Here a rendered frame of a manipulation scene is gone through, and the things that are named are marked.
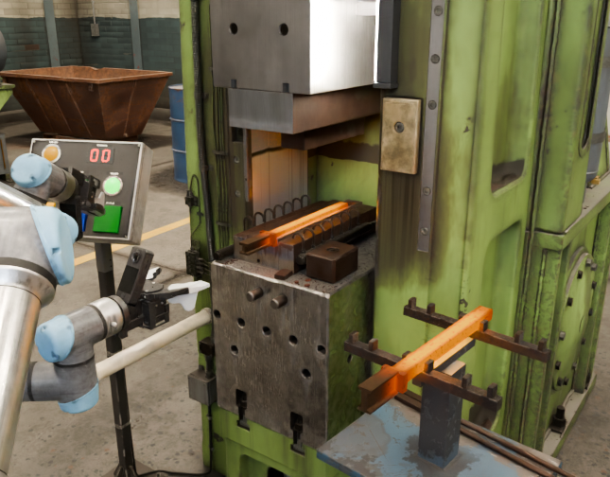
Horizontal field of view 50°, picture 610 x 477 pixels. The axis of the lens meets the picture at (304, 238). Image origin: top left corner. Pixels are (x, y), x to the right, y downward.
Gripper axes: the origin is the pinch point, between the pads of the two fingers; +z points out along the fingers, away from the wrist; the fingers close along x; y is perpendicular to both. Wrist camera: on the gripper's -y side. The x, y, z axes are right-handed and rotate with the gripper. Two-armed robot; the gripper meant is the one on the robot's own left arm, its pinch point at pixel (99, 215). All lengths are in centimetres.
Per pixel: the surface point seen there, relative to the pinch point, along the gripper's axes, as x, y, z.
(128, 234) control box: -6.3, -3.8, 5.3
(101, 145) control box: 5.3, 21.1, 5.2
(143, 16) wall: 330, 436, 662
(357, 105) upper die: -66, 35, 7
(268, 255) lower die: -45.8, -7.1, 4.6
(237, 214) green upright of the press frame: -31.4, 7.2, 22.5
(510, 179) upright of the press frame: -107, 19, 14
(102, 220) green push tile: 1.2, -0.7, 4.4
